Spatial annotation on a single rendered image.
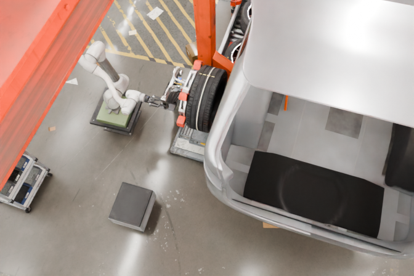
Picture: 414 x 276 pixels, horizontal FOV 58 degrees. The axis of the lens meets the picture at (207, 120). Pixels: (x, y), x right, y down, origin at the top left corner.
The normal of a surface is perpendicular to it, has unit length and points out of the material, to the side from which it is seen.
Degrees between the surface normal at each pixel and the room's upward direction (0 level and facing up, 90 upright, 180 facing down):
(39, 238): 0
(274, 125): 22
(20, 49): 0
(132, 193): 0
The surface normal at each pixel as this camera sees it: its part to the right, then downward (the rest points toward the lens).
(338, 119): -0.04, -0.43
